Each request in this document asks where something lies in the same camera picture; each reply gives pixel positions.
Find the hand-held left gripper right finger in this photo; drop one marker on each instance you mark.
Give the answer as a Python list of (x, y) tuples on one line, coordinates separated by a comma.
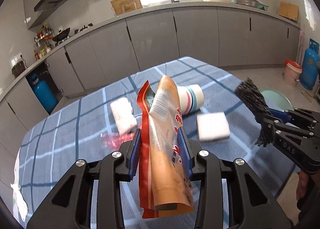
[(185, 151)]

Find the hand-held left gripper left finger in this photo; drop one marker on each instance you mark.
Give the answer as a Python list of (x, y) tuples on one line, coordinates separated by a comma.
[(133, 154)]

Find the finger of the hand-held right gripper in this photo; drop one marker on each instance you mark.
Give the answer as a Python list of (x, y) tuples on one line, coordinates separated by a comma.
[(280, 115), (267, 129)]

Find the red snack packet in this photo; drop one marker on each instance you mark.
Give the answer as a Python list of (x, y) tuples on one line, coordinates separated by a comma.
[(145, 149)]

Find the green trash bin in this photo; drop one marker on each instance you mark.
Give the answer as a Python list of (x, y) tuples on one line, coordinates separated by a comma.
[(277, 99)]

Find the black mesh net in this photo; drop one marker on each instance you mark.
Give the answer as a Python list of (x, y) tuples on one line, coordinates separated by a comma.
[(252, 96)]

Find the striped white paper cup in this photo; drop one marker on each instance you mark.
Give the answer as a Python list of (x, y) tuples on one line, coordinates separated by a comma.
[(192, 99)]

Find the person's right hand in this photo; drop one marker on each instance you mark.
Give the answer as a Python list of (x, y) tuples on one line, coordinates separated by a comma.
[(302, 186)]

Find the pink clear plastic wrapper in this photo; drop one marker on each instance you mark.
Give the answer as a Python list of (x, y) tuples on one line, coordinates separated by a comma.
[(112, 140)]

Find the white sponge block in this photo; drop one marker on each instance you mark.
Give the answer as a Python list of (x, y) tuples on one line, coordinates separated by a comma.
[(123, 116), (212, 126)]

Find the pink bucket with red bag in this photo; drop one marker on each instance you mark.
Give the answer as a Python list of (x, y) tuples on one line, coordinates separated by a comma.
[(293, 72)]

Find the freestanding blue gas cylinder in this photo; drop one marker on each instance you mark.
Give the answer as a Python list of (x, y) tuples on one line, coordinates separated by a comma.
[(310, 69)]

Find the blue plaid tablecloth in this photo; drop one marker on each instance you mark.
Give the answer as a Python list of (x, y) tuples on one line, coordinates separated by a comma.
[(75, 131)]

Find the plain wooden cutting board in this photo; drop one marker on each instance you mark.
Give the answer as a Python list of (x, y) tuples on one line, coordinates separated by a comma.
[(288, 10)]

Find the blue gas cylinder in cabinet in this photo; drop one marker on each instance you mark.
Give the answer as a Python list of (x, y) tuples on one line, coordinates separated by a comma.
[(45, 94)]

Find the teal dish rack base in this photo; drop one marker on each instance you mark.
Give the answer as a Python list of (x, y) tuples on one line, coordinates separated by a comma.
[(262, 6)]

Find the grey kitchen counter cabinets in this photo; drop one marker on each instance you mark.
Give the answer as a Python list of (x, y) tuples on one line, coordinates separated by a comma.
[(175, 36)]

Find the metal basin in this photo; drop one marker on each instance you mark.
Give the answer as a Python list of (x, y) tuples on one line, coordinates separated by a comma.
[(246, 1)]

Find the white patterned undercloth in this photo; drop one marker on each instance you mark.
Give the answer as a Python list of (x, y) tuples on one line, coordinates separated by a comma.
[(20, 194)]

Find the gas stove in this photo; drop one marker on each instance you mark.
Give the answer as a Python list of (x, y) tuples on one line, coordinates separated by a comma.
[(80, 30)]

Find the black wok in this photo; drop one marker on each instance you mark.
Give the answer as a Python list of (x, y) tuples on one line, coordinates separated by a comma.
[(61, 34)]

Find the dark rice cooker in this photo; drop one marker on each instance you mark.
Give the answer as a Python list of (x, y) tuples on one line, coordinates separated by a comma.
[(18, 69)]

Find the metal spice rack with bottles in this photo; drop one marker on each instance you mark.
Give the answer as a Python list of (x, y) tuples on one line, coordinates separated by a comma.
[(43, 41)]

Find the steel sink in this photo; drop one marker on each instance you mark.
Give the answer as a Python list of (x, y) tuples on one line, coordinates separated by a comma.
[(170, 1)]

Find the wooden cutting board with stand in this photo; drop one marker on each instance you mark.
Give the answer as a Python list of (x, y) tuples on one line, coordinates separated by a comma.
[(125, 2)]

